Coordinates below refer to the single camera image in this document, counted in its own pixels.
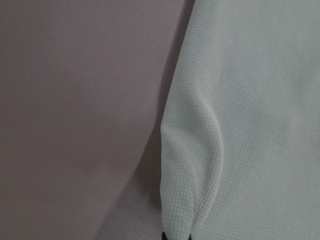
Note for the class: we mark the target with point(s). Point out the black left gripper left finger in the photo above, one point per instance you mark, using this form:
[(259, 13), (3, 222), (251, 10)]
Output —
[(163, 236)]

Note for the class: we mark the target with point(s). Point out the olive green long-sleeve shirt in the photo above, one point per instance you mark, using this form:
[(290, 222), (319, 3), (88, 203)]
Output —
[(240, 133)]

